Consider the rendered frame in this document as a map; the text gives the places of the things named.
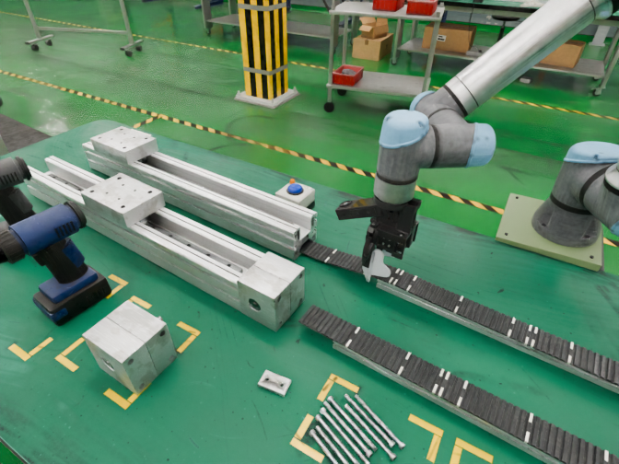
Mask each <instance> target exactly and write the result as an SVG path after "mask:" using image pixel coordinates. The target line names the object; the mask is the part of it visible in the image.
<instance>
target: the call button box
mask: <svg viewBox="0 0 619 464"><path fill-rule="evenodd" d="M289 185H290V182H289V183H288V184H287V185H286V186H285V187H283V188H282V189H281V190H279V191H278V192H276V193H275V197H278V198H280V199H283V200H286V201H288V202H291V203H294V204H297V205H299V206H302V207H305V208H307V209H310V210H311V209H312V208H313V207H314V206H315V202H314V200H315V190H314V189H312V188H311V187H308V186H305V185H303V184H300V185H301V186H302V192H299V193H291V192H289V191H288V189H287V187H288V186H289Z"/></svg>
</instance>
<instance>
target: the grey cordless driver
mask: <svg viewBox="0 0 619 464"><path fill-rule="evenodd" d="M15 158H16V159H12V158H11V157H8V158H4V159H1V160H0V215H1V216H2V217H3V218H4V219H5V221H4V222H1V223H0V231H2V230H4V229H5V230H7V231H8V230H9V229H8V227H9V226H12V225H14V224H15V223H17V222H20V221H22V220H24V219H26V218H29V217H31V216H33V215H36V214H37V213H36V212H35V211H33V210H32V207H33V205H32V204H31V202H30V201H29V199H28V198H27V197H26V196H25V194H24V193H23V192H22V191H21V189H20V188H19V187H13V186H15V185H18V184H21V183H24V180H25V179H27V180H31V177H32V175H31V173H30V171H29V168H28V166H27V164H26V162H25V161H24V159H23V158H22V157H19V156H16V157H15Z"/></svg>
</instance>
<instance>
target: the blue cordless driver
mask: <svg viewBox="0 0 619 464"><path fill-rule="evenodd" d="M86 223H87V219H86V217H85V215H84V213H83V212H82V210H81V209H80V208H79V207H78V205H77V204H75V203H71V202H70V201H67V202H65V203H64V204H61V203H59V204H57V205H55V206H53V207H51V208H49V209H47V210H45V211H42V212H40V213H38V214H36V215H33V216H31V217H29V218H26V219H24V220H22V221H20V222H17V223H15V224H14V225H12V226H9V227H8V229H9V230H8V231H7V230H5V229H4V230H2V231H0V264H1V263H5V262H9V263H11V264H13V263H15V262H17V261H20V260H22V259H24V258H25V254H27V255H29V256H31V257H32V258H33V259H34V260H35V261H36V262H37V263H38V264H39V265H40V266H44V265H45V266H46V267H47V268H48V270H49V271H50V272H51V273H52V275H53V276H54V277H53V278H51V279H49V280H48V281H46V282H44V283H42V284H40V285H39V289H40V291H39V292H38V293H36V294H34V295H33V298H32V300H33V302H34V304H35V305H36V306H37V307H38V308H39V309H40V310H41V312H42V313H43V314H45V315H46V316H47V317H48V318H49V319H50V320H51V321H52V322H53V323H54V324H55V325H57V326H62V325H64V324H65V323H66V322H68V321H69V320H71V319H73V318H74V317H76V316H77V315H79V314H80V313H82V312H84V311H85V310H87V309H88V308H90V307H92V306H93V305H95V304H96V303H98V302H99V301H100V300H102V299H103V298H105V297H106V296H108V295H110V294H111V288H110V285H109V283H108V281H107V278H106V277H105V276H103V275H102V274H101V273H99V272H98V271H96V270H95V269H94V268H92V267H91V266H90V265H88V264H85V263H84V260H85V257H84V256H83V254H82V253H81V252H80V250H79V249H78V248H77V246H76V245H75V243H74V242H73V241H72V239H71V238H68V237H69V236H71V235H73V234H75V233H76V232H78V231H79V228H81V229H82V228H84V227H86Z"/></svg>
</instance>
